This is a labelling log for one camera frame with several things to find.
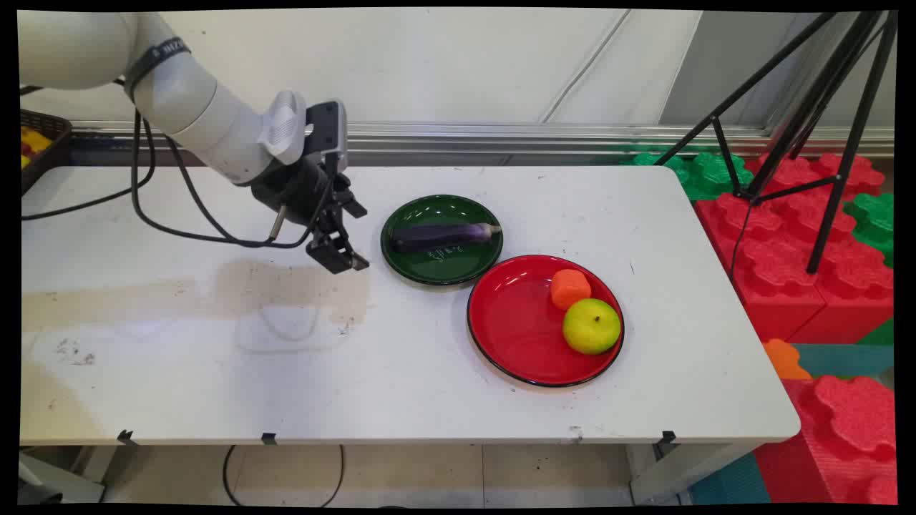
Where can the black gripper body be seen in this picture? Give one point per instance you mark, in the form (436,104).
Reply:
(297,189)

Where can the orange toy carrot piece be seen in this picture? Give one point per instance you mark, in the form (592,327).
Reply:
(569,287)

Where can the dark wicker basket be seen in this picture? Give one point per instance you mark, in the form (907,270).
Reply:
(44,146)

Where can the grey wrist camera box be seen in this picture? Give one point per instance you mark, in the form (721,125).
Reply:
(325,129)

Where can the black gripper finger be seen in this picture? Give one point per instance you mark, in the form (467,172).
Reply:
(351,206)
(335,252)

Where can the yellow-green toy apple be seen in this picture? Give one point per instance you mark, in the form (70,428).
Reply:
(591,326)

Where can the purple toy eggplant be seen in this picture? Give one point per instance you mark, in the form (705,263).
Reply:
(444,234)

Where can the black camera tripod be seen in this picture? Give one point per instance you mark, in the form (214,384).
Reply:
(823,121)

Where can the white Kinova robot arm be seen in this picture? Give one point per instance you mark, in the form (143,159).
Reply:
(179,96)

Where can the yellow toy in basket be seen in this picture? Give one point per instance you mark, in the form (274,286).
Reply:
(32,143)

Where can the red foam block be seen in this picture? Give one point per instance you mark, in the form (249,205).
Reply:
(794,243)

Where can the green foam block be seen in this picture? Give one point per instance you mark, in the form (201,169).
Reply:
(705,174)

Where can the orange foam block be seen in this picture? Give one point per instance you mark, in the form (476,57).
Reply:
(786,359)

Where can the dark green plate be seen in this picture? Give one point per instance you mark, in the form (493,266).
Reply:
(441,239)

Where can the red plate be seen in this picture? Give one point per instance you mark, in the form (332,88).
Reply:
(522,325)

